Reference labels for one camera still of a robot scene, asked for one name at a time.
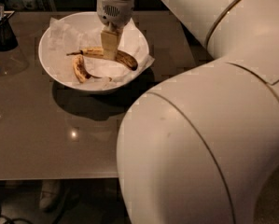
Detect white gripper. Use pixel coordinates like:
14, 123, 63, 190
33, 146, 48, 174
97, 0, 134, 61

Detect long spotted banana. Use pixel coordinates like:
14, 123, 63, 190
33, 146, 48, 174
67, 47, 138, 71

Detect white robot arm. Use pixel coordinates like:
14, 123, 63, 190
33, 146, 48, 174
117, 0, 279, 224

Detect short spotted banana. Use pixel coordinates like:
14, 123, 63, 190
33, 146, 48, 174
72, 54, 96, 83

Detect white paper liner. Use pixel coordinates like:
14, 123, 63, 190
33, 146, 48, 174
49, 14, 156, 91

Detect black mesh container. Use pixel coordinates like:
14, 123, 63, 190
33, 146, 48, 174
0, 3, 18, 51

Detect white shoe under table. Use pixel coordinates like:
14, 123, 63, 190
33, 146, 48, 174
39, 180, 61, 212

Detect black floor cable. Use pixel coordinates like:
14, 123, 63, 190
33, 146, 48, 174
0, 201, 35, 224

